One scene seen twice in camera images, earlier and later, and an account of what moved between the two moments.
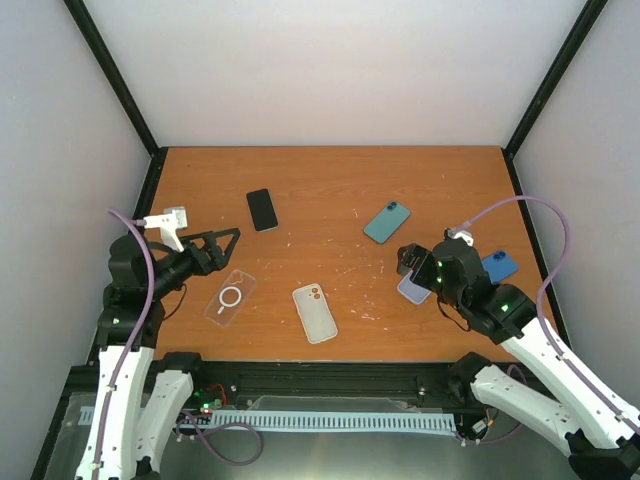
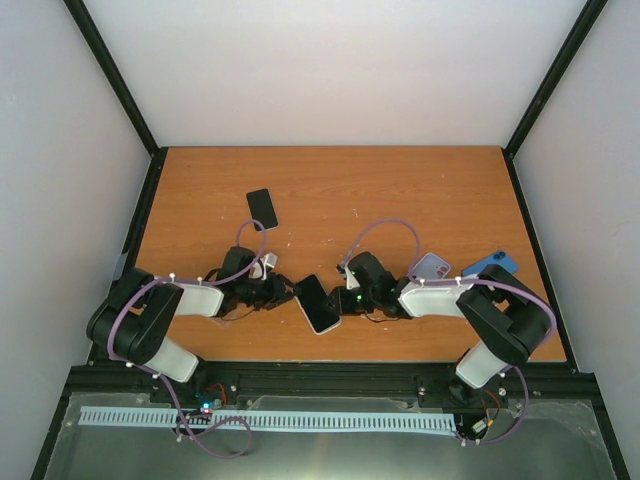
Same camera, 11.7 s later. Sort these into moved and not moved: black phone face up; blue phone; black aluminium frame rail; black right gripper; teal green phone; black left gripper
Moved: black left gripper; teal green phone; black right gripper
Not moved: black aluminium frame rail; black phone face up; blue phone
